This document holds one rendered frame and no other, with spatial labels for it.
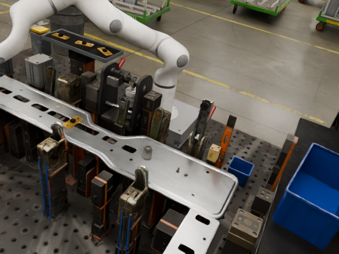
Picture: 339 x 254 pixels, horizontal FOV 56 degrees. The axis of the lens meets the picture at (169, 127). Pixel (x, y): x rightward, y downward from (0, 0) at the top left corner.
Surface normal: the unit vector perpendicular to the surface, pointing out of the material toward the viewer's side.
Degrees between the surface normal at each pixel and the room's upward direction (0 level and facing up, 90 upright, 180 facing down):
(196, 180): 0
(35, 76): 90
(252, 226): 0
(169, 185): 0
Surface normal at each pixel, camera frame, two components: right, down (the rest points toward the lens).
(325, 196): 0.15, -0.81
